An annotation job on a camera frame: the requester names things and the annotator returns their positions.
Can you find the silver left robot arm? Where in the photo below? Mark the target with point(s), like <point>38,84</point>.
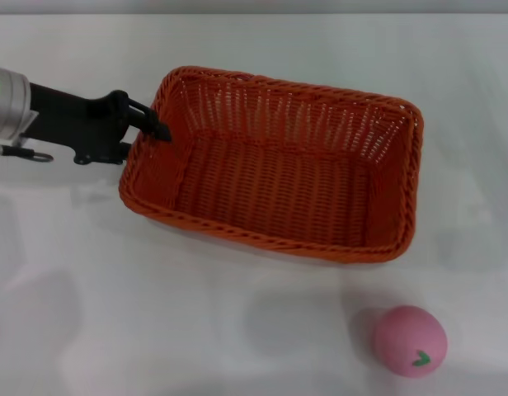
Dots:
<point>8,103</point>

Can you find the orange woven plastic basket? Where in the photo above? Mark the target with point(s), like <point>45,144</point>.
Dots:
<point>278,189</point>

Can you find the pink peach toy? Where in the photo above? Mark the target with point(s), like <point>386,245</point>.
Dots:
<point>406,334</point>

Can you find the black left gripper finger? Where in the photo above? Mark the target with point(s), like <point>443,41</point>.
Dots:
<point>149,121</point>
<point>125,152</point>

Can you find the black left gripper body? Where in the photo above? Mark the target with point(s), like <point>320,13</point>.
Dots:
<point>81,125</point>

